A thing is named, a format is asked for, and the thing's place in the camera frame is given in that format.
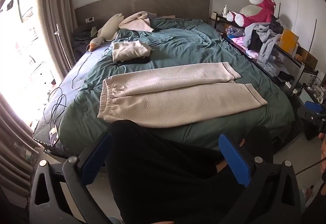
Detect teal duvet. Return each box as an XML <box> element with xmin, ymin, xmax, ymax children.
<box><xmin>57</xmin><ymin>19</ymin><xmax>296</xmax><ymax>153</ymax></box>

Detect white curtain wand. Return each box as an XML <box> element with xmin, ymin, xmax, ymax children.
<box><xmin>54</xmin><ymin>24</ymin><xmax>72</xmax><ymax>70</ymax></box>

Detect cream goose plush toy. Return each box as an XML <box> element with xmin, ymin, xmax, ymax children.
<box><xmin>86</xmin><ymin>13</ymin><xmax>124</xmax><ymax>52</ymax></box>

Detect bright window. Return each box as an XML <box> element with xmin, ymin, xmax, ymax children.
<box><xmin>0</xmin><ymin>0</ymin><xmax>64</xmax><ymax>128</ymax></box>

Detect thin black cable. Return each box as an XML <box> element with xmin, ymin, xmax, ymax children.
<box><xmin>43</xmin><ymin>87</ymin><xmax>68</xmax><ymax>128</ymax></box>

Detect small phone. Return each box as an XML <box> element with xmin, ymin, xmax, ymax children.
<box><xmin>49</xmin><ymin>126</ymin><xmax>60</xmax><ymax>145</ymax></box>

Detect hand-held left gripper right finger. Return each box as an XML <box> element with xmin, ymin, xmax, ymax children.
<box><xmin>218</xmin><ymin>133</ymin><xmax>306</xmax><ymax>224</ymax></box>

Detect pink bear plush toy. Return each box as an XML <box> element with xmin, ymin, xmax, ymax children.
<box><xmin>227</xmin><ymin>0</ymin><xmax>277</xmax><ymax>27</ymax></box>

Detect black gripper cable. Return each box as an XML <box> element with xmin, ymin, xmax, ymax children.
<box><xmin>297</xmin><ymin>156</ymin><xmax>323</xmax><ymax>175</ymax></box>

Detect cardboard box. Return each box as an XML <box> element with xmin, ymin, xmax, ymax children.
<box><xmin>295</xmin><ymin>46</ymin><xmax>319</xmax><ymax>68</ymax></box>

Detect person's leg in black trousers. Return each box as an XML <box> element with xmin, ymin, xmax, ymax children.
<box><xmin>105</xmin><ymin>120</ymin><xmax>255</xmax><ymax>224</ymax></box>

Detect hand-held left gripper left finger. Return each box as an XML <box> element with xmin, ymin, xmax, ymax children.
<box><xmin>29</xmin><ymin>131</ymin><xmax>120</xmax><ymax>224</ymax></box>

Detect black metal rack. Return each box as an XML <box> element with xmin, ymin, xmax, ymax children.
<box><xmin>209</xmin><ymin>3</ymin><xmax>319</xmax><ymax>113</ymax></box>

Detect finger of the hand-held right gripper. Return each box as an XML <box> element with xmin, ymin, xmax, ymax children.
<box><xmin>297</xmin><ymin>106</ymin><xmax>322</xmax><ymax>123</ymax></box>
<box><xmin>305</xmin><ymin>101</ymin><xmax>326</xmax><ymax>113</ymax></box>

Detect white wardrobe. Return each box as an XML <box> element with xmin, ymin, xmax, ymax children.
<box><xmin>266</xmin><ymin>0</ymin><xmax>326</xmax><ymax>72</ymax></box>

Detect person's right hand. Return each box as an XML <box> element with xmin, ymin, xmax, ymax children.
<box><xmin>320</xmin><ymin>135</ymin><xmax>326</xmax><ymax>163</ymax></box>

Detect grey hoodie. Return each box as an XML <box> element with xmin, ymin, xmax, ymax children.
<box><xmin>243</xmin><ymin>22</ymin><xmax>284</xmax><ymax>65</ymax></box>

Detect black folded garment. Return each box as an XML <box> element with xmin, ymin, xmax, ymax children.
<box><xmin>113</xmin><ymin>57</ymin><xmax>151</xmax><ymax>66</ymax></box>

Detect white chevron quilted blanket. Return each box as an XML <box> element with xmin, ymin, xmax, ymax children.
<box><xmin>97</xmin><ymin>62</ymin><xmax>268</xmax><ymax>128</ymax></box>

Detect pink cloth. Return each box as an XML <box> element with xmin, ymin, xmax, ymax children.
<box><xmin>230</xmin><ymin>36</ymin><xmax>261</xmax><ymax>60</ymax></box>

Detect grey pillow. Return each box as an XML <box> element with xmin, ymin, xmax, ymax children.
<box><xmin>73</xmin><ymin>26</ymin><xmax>100</xmax><ymax>55</ymax></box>

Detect beige folded garment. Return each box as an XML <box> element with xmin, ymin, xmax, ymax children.
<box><xmin>112</xmin><ymin>40</ymin><xmax>152</xmax><ymax>61</ymax></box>

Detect clear storage box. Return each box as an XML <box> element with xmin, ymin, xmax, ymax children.
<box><xmin>257</xmin><ymin>51</ymin><xmax>281</xmax><ymax>75</ymax></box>

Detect black wire basket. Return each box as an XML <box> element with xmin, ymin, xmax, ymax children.
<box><xmin>302</xmin><ymin>76</ymin><xmax>326</xmax><ymax>103</ymax></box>

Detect cream fleece blanket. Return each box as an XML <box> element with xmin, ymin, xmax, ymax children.
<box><xmin>119</xmin><ymin>11</ymin><xmax>158</xmax><ymax>32</ymax></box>

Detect black charging cables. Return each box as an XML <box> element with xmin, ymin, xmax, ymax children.
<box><xmin>33</xmin><ymin>46</ymin><xmax>112</xmax><ymax>156</ymax></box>

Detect grey headboard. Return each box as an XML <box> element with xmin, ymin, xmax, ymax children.
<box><xmin>74</xmin><ymin>0</ymin><xmax>211</xmax><ymax>36</ymax></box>

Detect person's bare foot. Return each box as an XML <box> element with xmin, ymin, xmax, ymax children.
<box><xmin>216</xmin><ymin>160</ymin><xmax>230</xmax><ymax>174</ymax></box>

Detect orange box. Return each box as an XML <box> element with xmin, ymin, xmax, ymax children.
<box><xmin>278</xmin><ymin>28</ymin><xmax>299</xmax><ymax>58</ymax></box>

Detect clear plastic bags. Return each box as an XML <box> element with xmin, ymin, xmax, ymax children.
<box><xmin>225</xmin><ymin>24</ymin><xmax>246</xmax><ymax>39</ymax></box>

